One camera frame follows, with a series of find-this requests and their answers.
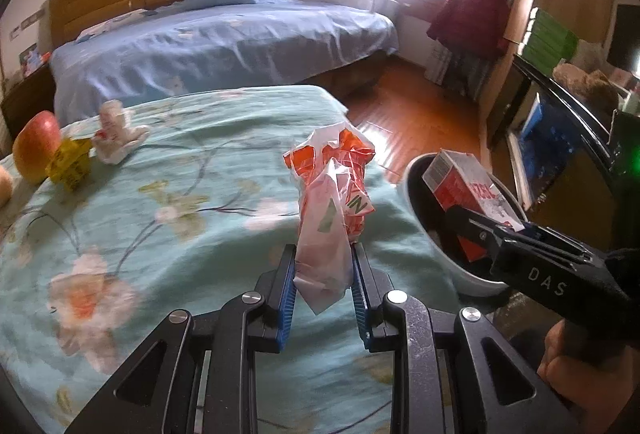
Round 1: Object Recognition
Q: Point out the brown plush toy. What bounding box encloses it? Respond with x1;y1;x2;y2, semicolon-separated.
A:
552;63;621;115

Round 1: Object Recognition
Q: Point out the teal floral blanket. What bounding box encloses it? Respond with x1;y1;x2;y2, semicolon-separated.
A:
0;85;461;434

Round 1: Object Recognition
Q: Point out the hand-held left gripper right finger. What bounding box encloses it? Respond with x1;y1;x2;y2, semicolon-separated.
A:
352;245;566;434

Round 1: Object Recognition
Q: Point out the person's right hand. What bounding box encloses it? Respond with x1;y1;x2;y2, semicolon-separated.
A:
537;319;640;434

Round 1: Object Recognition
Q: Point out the red carton box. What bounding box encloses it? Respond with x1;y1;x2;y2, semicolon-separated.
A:
422;150;526;261

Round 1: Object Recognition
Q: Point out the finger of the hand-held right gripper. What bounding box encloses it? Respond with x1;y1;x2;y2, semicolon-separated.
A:
444;207;503;261
520;223;593;261

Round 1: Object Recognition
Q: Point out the bed with blue sheet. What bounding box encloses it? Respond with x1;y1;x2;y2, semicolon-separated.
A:
51;0;399;122

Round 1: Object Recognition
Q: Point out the blue box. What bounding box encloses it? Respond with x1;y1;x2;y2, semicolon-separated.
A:
522;93;543;137

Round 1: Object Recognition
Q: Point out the wooden nightstand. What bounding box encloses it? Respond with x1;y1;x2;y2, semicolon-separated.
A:
0;62;56;142

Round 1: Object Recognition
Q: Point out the yellow packet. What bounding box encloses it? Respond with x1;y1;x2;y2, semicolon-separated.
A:
45;137;93;192

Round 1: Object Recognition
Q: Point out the orange white plastic bag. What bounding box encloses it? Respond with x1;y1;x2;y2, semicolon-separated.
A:
283;121;376;315

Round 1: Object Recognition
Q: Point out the stack of green boxes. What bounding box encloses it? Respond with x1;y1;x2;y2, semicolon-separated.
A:
522;9;578;68

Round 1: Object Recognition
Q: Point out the white bin with black bag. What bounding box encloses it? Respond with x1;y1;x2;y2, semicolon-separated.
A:
397;153;531;297

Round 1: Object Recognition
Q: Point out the pale orange fruit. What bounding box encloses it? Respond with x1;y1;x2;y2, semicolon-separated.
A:
0;164;14;206

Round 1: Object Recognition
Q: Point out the red yellow apple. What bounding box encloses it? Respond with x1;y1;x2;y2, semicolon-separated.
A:
12;111;62;185

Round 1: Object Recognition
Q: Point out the red coat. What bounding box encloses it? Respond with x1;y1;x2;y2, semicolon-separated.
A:
426;0;511;60

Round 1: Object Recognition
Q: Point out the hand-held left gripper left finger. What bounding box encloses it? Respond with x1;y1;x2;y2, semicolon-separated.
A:
65;245;298;434

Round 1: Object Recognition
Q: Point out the black screen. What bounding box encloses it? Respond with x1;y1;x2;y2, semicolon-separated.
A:
607;4;640;68

